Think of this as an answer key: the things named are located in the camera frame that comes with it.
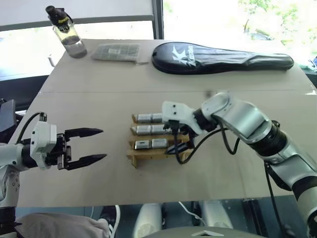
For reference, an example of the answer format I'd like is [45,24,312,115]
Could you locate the dark rounded shape with chevron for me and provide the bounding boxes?
[140,224,269,238]

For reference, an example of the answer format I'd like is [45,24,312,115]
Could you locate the wooden battery rack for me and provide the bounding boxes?
[126,113,197,170]

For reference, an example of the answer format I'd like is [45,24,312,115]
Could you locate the white robot leg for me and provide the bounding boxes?
[200,200,234,229]
[132,203,163,238]

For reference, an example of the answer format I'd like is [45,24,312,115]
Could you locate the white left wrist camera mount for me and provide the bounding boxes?
[30,120,58,171]

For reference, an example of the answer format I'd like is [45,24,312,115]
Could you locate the black table leg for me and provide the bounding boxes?
[241,198,269,238]

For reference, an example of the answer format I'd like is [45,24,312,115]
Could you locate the black shoe with white stripes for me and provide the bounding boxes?
[98,205,121,238]

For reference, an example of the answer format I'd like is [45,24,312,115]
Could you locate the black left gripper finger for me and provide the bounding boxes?
[64,127,104,139]
[66,154,107,171]

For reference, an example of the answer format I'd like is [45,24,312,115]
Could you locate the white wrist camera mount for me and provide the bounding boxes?
[161,101,208,136]
[30,120,58,171]

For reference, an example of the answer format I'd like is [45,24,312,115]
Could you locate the black racket cover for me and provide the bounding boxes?
[151,41,296,75]

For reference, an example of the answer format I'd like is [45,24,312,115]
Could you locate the grey trouser leg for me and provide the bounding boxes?
[15,212,110,238]

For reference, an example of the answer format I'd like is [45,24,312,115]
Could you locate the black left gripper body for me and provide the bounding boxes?
[46,132,73,171]

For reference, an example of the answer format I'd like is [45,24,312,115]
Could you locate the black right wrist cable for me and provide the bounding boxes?
[169,119,241,165]

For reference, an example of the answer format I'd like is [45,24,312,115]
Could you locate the clear bottle with black cap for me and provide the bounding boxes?
[45,5,88,59]

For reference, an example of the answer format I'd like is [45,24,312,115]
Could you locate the clear plastic packet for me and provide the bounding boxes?
[90,43,142,63]

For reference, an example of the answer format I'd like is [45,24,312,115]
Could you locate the grey window frame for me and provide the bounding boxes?
[0,0,164,40]

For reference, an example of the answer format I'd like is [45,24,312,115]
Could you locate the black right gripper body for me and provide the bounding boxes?
[163,119,197,150]

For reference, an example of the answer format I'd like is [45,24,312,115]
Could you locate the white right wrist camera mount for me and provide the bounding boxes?
[161,101,208,136]

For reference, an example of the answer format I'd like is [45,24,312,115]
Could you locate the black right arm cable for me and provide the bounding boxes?
[265,161,283,238]

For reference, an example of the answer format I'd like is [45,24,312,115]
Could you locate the white cable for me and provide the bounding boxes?
[177,201,207,225]

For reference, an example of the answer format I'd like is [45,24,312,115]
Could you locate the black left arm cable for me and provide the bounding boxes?
[18,112,48,145]

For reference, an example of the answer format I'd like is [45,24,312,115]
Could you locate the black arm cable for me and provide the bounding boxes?
[265,161,283,238]
[18,112,48,145]

